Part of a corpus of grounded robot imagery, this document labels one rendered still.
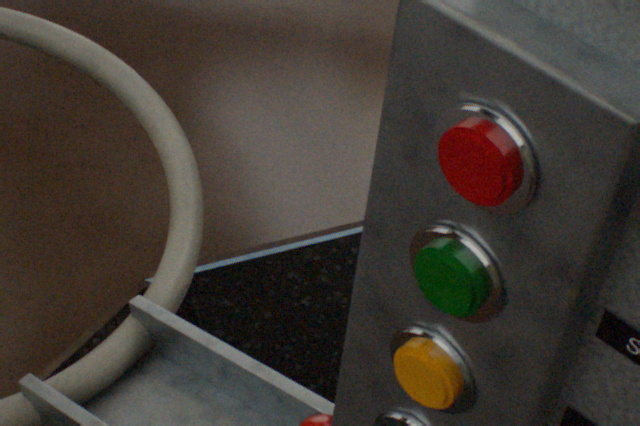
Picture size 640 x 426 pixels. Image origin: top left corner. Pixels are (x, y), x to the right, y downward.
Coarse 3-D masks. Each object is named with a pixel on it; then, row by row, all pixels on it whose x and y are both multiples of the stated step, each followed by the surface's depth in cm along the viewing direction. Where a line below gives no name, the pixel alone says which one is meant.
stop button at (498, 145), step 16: (464, 128) 35; (480, 128) 35; (448, 144) 36; (464, 144) 35; (480, 144) 35; (496, 144) 35; (448, 160) 36; (464, 160) 36; (480, 160) 35; (496, 160) 35; (512, 160) 35; (448, 176) 36; (464, 176) 36; (480, 176) 35; (496, 176) 35; (512, 176) 35; (464, 192) 36; (480, 192) 36; (496, 192) 35; (512, 192) 35
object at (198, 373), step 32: (160, 320) 98; (160, 352) 101; (192, 352) 97; (224, 352) 94; (32, 384) 93; (128, 384) 99; (160, 384) 98; (192, 384) 98; (224, 384) 96; (256, 384) 92; (288, 384) 90; (64, 416) 91; (96, 416) 96; (128, 416) 96; (160, 416) 95; (192, 416) 95; (224, 416) 95; (256, 416) 94; (288, 416) 91
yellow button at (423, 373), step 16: (400, 352) 43; (416, 352) 43; (432, 352) 42; (400, 368) 43; (416, 368) 43; (432, 368) 42; (448, 368) 42; (416, 384) 43; (432, 384) 43; (448, 384) 42; (416, 400) 44; (432, 400) 43; (448, 400) 43
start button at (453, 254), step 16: (416, 256) 40; (432, 256) 39; (448, 256) 39; (464, 256) 39; (416, 272) 40; (432, 272) 39; (448, 272) 39; (464, 272) 39; (432, 288) 40; (448, 288) 39; (464, 288) 39; (480, 288) 39; (432, 304) 40; (448, 304) 40; (464, 304) 39; (480, 304) 39
